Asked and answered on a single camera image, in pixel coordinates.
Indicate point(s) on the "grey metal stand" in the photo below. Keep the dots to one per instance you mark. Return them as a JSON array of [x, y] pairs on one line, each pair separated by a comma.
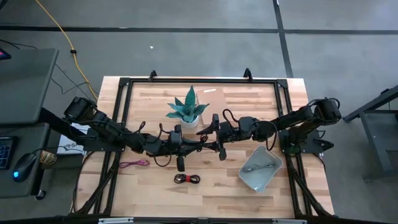
[[373, 137]]

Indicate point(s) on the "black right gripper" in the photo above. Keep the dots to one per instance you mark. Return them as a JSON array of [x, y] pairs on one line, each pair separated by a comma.
[[230, 130]]

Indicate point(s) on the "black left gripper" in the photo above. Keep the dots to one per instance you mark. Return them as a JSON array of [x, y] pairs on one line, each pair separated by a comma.
[[169, 147]]

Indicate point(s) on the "green striped snake plant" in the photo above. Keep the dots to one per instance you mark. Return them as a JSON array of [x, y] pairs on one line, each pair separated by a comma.
[[186, 109]]

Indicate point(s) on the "grey desk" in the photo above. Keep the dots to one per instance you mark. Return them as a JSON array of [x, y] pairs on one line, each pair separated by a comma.
[[25, 87]]

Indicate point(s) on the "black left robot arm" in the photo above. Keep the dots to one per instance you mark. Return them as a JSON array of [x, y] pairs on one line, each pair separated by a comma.
[[109, 129]]

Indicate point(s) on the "black computer mouse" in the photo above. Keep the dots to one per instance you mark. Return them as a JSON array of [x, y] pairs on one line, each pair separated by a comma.
[[23, 166]]

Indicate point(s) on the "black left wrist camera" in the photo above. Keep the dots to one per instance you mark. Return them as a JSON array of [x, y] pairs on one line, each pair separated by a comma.
[[175, 139]]

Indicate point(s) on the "white plastic bin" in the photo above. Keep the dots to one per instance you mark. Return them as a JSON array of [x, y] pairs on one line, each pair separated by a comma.
[[264, 180]]

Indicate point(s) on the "black keyboard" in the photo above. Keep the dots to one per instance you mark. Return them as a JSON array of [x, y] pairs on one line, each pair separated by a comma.
[[4, 152]]

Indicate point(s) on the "white printed box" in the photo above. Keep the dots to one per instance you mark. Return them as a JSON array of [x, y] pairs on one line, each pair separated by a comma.
[[66, 146]]

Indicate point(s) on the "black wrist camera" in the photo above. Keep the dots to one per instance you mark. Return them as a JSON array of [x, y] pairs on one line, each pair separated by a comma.
[[227, 127], [175, 139]]

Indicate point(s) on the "brown round tin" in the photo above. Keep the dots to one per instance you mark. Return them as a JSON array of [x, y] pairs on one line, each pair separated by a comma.
[[48, 157]]

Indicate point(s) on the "white plant pot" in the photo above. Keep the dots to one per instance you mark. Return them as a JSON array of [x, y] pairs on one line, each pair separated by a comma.
[[189, 124]]

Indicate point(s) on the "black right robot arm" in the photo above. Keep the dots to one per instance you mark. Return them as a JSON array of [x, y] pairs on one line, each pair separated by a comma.
[[292, 119]]

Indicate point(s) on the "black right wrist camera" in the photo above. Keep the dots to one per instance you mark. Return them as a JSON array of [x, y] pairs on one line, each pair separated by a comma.
[[227, 127]]

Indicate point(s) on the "black metal table frame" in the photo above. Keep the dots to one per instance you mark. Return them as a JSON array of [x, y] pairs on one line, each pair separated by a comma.
[[202, 80]]

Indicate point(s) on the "brown cardboard sheet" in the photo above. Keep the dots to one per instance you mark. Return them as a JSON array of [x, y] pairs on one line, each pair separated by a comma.
[[213, 102]]

